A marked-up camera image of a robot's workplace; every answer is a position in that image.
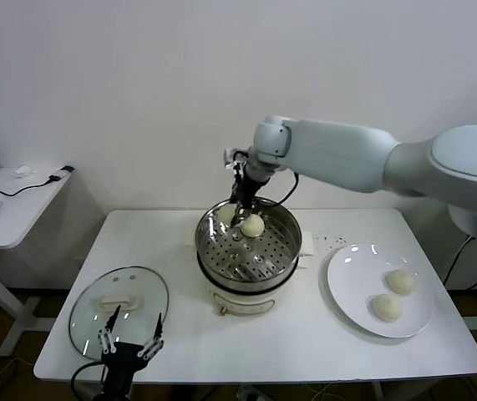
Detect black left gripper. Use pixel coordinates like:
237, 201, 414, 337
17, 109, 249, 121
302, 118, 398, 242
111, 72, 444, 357
97, 304, 165, 401

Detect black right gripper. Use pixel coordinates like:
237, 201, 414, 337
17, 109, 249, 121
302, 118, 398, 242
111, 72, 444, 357
231, 165, 271, 229

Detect round glass pot lid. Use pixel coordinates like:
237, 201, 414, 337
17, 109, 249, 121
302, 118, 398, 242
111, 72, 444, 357
69, 265, 170, 361

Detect stainless perforated steamer basket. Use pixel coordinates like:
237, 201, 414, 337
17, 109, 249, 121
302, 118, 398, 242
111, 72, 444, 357
184, 195, 315, 292

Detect white electric pot base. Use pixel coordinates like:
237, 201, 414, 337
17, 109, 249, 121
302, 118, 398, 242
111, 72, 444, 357
195, 246, 312, 317

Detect scattered dark crumbs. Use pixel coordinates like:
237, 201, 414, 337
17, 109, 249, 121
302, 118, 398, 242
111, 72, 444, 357
315, 233, 346, 248

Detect white round plate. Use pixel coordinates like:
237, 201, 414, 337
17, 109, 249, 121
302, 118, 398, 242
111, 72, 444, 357
327, 243, 435, 338

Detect white side desk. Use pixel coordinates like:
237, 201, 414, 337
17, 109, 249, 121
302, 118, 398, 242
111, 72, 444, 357
0, 166, 76, 358

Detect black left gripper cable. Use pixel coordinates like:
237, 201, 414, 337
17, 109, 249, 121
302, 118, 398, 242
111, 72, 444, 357
70, 361, 108, 401

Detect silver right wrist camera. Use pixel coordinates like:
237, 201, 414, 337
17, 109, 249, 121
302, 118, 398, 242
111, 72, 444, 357
223, 145, 251, 172

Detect black desk cable with adapters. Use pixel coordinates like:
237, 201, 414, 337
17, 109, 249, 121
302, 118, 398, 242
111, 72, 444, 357
0, 165, 75, 197

